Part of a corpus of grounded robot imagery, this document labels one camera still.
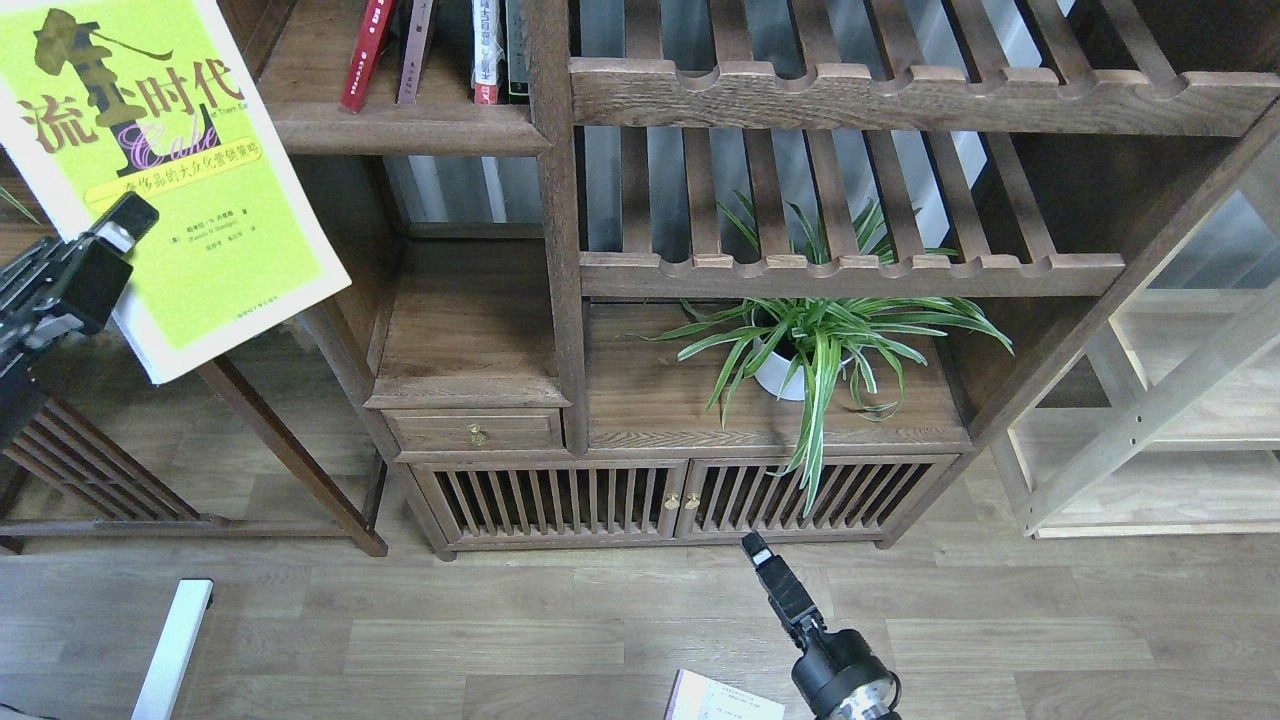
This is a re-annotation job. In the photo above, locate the red white upright book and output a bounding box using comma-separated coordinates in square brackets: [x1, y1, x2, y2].
[471, 0, 503, 106]

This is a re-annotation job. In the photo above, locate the green spider plant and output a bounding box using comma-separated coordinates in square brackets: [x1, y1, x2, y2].
[645, 190, 1014, 516]

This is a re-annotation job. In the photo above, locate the dark wooden bookshelf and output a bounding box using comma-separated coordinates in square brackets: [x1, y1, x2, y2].
[219, 1, 1277, 559]

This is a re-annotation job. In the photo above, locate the dark upright book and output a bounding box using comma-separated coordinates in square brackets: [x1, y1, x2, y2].
[502, 0, 530, 104]

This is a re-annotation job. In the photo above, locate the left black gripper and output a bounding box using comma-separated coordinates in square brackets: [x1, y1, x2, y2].
[1, 192, 160, 446]

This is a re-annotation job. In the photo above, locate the brass drawer knob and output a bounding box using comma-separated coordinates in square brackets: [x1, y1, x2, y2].
[467, 424, 489, 447]

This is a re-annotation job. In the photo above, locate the white robot base bar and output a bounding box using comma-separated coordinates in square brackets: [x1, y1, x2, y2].
[131, 578, 214, 719]

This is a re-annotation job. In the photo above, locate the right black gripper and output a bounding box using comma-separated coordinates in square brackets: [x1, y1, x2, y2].
[740, 532, 901, 719]

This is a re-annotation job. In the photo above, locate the white purple book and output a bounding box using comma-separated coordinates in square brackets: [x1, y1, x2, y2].
[664, 669, 785, 719]

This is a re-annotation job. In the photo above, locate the white plant pot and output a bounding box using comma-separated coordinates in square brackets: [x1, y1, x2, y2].
[754, 343, 820, 402]

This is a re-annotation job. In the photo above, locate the yellow green book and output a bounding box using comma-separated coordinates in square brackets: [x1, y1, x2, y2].
[1, 1, 349, 384]

